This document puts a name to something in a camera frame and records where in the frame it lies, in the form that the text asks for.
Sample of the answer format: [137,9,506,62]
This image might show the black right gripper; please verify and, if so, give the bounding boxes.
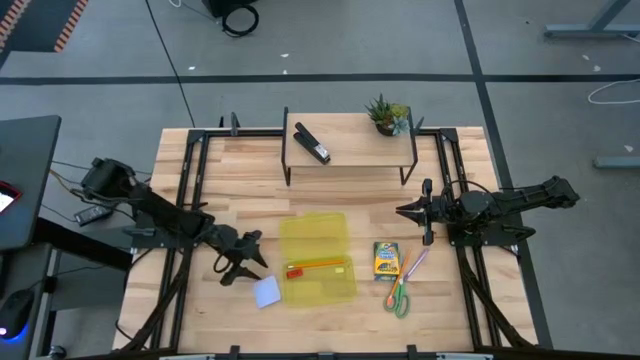
[395,178,464,246]

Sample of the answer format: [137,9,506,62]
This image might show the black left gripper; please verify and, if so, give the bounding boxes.
[214,224,269,286]

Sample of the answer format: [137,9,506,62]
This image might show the light blue sticky note pad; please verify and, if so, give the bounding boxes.
[252,274,283,310]

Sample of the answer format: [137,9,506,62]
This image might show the purple pen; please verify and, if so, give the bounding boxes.
[403,247,430,282]

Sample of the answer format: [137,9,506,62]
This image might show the yellow green crayon box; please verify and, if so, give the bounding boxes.
[373,241,401,282]

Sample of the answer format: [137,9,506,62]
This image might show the yellow wooden pencil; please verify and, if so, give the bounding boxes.
[286,258,346,271]

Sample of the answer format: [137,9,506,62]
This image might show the green orange scissors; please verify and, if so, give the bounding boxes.
[383,249,413,320]

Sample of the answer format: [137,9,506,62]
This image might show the yellow translucent pencil case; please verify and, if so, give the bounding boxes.
[278,212,359,309]

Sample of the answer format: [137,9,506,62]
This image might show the wooden shelf riser black legs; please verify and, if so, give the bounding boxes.
[281,106,425,187]

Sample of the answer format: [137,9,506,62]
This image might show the potted succulent plant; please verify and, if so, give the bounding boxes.
[365,93,412,137]

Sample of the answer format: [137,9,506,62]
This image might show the black stapler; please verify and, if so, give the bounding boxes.
[292,121,332,165]

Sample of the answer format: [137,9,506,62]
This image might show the black power adapter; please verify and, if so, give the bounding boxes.
[73,204,115,227]

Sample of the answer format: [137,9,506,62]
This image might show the grey desk foot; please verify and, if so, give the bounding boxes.
[593,155,640,170]

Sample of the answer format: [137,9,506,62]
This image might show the black computer mouse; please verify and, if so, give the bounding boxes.
[0,288,35,341]

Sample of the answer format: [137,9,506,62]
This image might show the dark side desk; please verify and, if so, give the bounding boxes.
[0,115,134,360]

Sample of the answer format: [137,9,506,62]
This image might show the grey desk leg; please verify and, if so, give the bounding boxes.
[543,0,640,40]

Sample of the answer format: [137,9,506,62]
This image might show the phone in red case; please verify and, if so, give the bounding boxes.
[0,180,24,215]

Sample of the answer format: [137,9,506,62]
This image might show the black box on floor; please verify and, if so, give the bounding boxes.
[202,0,259,19]

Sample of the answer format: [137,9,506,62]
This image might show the orange black striped mat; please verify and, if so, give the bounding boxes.
[0,0,90,54]

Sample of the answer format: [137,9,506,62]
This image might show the black metal table frame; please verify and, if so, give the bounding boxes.
[112,112,554,360]

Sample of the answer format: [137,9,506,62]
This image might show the yellow cable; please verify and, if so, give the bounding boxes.
[48,168,86,195]

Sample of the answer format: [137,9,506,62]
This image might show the white floor cable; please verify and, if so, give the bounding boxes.
[587,77,640,106]

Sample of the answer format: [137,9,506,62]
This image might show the thin black floor cable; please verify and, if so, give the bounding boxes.
[144,0,196,129]

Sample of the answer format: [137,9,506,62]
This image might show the coiled black cable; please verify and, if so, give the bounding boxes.
[221,3,260,39]

